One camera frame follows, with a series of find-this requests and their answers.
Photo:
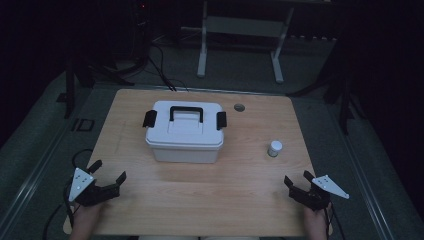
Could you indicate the dark equipment with red light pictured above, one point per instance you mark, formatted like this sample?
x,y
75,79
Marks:
x,y
142,26

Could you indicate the person's left hand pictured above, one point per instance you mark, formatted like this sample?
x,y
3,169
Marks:
x,y
86,216

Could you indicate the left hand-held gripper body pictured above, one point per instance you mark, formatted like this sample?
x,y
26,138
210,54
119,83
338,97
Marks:
x,y
96,195

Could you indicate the grey round table grommet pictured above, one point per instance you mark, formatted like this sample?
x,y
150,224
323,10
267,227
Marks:
x,y
239,107

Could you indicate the black rectangular floor frame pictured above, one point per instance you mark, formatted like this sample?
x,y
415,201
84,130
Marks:
x,y
83,125

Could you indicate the white metal stand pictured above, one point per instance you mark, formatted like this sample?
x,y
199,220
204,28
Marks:
x,y
243,26

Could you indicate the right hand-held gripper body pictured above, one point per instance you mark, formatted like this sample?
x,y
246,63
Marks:
x,y
313,198

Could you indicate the small white bottle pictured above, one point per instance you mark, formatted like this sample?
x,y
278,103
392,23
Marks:
x,y
275,148

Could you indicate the black tripod stand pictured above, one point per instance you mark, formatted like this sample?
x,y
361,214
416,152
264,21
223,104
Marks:
x,y
345,106
70,90

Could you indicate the person's right hand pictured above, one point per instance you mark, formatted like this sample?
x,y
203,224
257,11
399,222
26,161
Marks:
x,y
316,220

